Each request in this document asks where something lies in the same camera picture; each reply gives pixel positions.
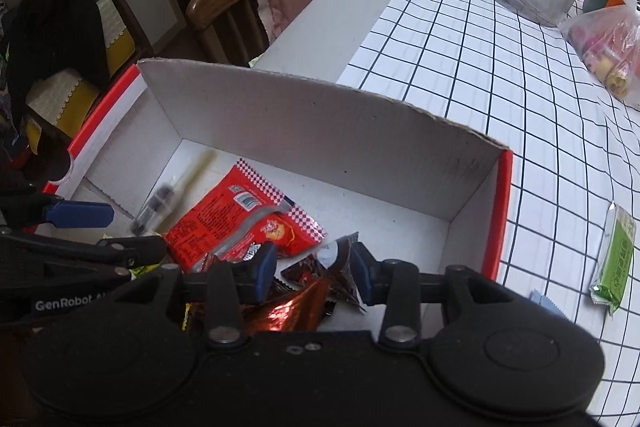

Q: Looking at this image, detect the brown triangular snack packet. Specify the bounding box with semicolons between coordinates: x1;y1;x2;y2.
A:
281;232;362;310

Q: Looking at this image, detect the red foil snack packet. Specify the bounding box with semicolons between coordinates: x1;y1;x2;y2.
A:
184;277;330;337

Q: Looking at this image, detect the light blue snack packet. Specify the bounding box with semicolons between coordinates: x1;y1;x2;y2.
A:
529;289;566;319

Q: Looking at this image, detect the green snack bar packet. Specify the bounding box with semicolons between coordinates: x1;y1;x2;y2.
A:
589;202;637;315

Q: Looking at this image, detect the chocolate lollipop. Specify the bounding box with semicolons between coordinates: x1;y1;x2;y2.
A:
130;150;215;236

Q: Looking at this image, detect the red orange snack bag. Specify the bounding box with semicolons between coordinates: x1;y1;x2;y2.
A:
165;159;326;272

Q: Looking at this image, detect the yellow white cushioned chair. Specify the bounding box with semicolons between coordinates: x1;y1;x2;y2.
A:
16;0;138;142

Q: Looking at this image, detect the red and white cardboard box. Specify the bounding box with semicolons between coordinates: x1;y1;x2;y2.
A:
48;58;512;279

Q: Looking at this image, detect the black jacket on chair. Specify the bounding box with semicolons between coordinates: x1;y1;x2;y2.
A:
1;0;111;124

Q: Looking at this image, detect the wooden chair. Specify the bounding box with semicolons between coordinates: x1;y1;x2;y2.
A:
185;0;362;68

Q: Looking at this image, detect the black grid white tablecloth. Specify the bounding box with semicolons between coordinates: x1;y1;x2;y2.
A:
340;0;639;426

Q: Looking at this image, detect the pink clear plastic bag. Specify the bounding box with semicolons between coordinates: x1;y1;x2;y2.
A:
559;0;639;109

